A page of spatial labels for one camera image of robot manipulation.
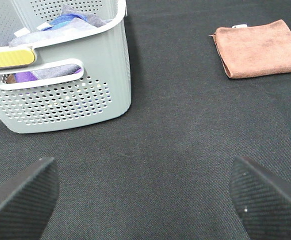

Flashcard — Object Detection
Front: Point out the grey perforated laundry basket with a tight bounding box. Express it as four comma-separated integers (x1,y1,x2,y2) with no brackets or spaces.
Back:
0,0,131,134

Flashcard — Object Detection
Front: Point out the brown towel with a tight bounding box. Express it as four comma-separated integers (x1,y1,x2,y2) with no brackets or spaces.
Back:
211,19,291,79

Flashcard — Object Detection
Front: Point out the purple towel in basket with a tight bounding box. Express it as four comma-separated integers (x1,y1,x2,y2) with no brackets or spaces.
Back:
13,66,82,83

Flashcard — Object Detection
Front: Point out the black table mat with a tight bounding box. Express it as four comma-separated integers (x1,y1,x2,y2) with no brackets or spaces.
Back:
0,0,291,240

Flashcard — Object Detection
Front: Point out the blue towel in basket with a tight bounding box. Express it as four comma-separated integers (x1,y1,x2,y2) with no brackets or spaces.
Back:
41,13,88,31

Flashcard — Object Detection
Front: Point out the grey towel in basket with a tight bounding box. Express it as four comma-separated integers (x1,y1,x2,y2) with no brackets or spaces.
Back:
8,4,112,47

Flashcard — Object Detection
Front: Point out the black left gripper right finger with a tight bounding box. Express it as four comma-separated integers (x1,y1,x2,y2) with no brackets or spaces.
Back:
229,156,291,240

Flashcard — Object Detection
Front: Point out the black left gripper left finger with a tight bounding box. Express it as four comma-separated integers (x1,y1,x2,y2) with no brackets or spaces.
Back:
0,157,60,240

